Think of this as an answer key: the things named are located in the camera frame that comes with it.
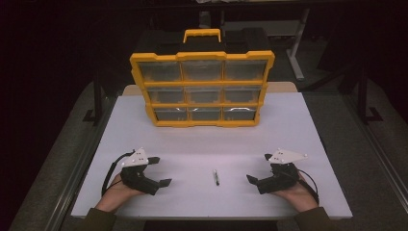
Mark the clear plastic drawer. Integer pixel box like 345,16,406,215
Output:
188,107,222,122

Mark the white table mat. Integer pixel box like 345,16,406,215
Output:
70,91,353,220

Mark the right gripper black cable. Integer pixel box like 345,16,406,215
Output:
297,169,320,205

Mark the black metal stand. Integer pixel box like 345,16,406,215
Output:
357,64,384,124
82,71,104,126

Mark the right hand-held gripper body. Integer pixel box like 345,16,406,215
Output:
256,147,309,195

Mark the metal rail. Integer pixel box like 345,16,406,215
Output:
343,95,408,205
44,95,117,231

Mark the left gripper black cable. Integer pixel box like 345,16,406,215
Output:
101,150,136,196

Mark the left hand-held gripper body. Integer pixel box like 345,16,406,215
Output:
119,147,162,196

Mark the person's right hand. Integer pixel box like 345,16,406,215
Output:
272,172,319,214

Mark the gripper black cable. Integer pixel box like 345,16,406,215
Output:
101,150,136,196
297,169,320,205

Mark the yellow black drawer organizer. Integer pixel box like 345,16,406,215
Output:
129,28,276,129

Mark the person's left hand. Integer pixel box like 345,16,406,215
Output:
95,172,145,214

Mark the white desk leg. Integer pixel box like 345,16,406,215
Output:
286,8,312,81

